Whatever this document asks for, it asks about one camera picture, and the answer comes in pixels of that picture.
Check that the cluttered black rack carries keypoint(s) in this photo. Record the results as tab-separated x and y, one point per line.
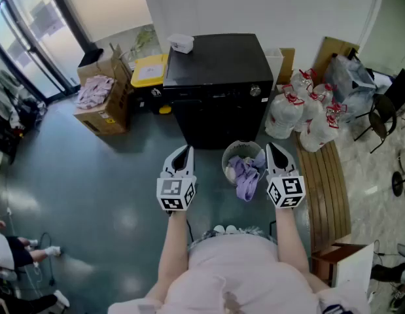
12	119

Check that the person's left forearm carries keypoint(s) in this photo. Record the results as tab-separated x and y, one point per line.
174	247

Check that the black round-base stand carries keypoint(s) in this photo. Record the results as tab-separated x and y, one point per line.
398	183

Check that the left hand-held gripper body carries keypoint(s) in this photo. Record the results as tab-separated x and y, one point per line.
171	193

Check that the black bin with yellow lid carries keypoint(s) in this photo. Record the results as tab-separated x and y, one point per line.
150	72

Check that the person's pink shirt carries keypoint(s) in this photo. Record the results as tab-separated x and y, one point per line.
241	280

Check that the purple clothes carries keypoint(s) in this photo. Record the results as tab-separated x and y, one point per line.
246	178

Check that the glass door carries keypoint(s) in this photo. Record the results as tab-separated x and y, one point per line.
42	34

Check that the person's left white shoe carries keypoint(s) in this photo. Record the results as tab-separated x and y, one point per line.
218	229

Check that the grey laundry basket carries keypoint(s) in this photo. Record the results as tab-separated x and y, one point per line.
243	146

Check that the person's right forearm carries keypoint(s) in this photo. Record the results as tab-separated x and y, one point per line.
290	240

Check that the wooden slatted bench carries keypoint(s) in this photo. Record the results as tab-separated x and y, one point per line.
326	188

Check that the white bags with red ties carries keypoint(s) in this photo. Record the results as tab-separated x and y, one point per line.
284	116

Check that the brown cardboard box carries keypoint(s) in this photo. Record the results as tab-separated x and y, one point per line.
115	106

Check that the person's right white shoe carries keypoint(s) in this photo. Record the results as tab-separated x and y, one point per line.
231	229

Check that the white lidded plastic box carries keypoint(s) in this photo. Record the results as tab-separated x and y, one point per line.
181	43

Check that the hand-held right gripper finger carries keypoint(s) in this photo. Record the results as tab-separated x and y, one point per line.
292	168
270	165

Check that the clear plastic bag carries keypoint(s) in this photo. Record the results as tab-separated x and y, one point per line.
346	77

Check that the silver washing machine knob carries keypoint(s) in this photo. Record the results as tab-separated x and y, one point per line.
255	90

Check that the black cloth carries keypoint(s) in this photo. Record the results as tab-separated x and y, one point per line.
91	57

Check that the black washing machine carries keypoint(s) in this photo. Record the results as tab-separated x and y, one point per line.
218	64

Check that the large brown cardboard sheet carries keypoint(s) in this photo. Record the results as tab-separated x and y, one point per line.
331	49

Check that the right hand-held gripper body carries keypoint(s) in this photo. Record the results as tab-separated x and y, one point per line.
285	191

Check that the green plant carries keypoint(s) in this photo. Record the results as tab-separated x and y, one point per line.
143	39

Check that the person's white shoe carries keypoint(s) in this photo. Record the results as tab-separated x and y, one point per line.
231	229
218	229

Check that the brown wooden cabinet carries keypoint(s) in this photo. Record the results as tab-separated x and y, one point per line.
326	260

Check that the person's plaid skirt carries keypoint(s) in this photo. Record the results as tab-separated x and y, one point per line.
251	231

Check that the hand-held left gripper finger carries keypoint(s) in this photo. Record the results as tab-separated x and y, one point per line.
190	165
167	167

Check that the white narrow bin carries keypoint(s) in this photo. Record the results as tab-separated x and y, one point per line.
274	61

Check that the pile of pink packets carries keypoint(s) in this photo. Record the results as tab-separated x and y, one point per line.
92	92

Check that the small brown cardboard sheet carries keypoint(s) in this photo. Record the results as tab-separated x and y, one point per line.
287	64

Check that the black metal chair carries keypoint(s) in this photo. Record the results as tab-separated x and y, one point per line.
383	110

